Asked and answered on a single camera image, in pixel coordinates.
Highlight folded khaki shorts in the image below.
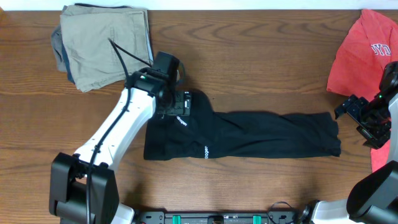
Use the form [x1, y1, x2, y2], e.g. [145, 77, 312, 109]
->
[60, 4, 153, 92]

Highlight folded grey garment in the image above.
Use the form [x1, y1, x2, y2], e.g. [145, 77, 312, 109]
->
[50, 25, 67, 72]

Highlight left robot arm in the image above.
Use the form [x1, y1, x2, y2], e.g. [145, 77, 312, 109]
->
[49, 72, 192, 223]

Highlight red printed t-shirt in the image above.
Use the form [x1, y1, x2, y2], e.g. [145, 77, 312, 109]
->
[327, 9, 397, 171]

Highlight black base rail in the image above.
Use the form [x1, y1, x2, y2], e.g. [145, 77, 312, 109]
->
[132, 210, 311, 224]

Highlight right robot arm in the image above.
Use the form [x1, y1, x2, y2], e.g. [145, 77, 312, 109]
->
[298, 62, 397, 224]

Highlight black polo shirt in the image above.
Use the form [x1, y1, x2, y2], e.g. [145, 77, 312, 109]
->
[144, 91, 341, 161]

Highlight folded navy garment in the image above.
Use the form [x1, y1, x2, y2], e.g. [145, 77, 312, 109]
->
[62, 45, 75, 84]

